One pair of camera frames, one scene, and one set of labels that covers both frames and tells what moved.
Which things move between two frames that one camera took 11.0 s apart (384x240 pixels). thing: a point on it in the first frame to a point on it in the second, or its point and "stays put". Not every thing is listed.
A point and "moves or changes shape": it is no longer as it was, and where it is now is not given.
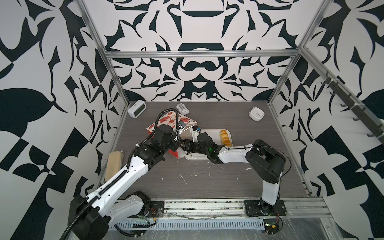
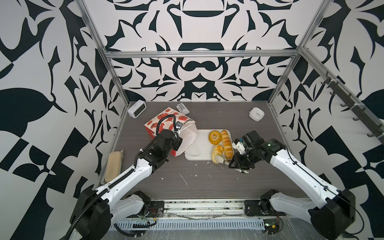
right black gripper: [190, 145] to [240, 159]
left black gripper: [177, 138] stays put
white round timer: [256, 114] stays put
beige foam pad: [114, 163] stays put
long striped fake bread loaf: [225, 139] stays put
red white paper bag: [176, 123] moves or changes shape
